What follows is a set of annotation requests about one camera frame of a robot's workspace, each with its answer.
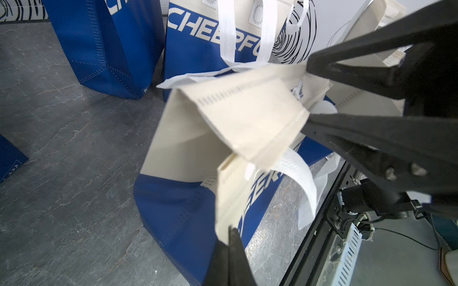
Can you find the takeout bag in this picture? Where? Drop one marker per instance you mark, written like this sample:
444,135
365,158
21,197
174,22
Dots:
209,38
221,150
11,158
353,100
112,46

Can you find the grey cable duct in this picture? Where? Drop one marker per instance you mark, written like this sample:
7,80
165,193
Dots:
340,263

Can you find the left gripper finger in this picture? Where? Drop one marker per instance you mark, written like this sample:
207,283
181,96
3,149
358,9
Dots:
229,265

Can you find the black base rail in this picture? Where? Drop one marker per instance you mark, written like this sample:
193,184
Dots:
331,220

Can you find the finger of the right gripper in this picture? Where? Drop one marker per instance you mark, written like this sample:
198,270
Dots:
396,153
428,70

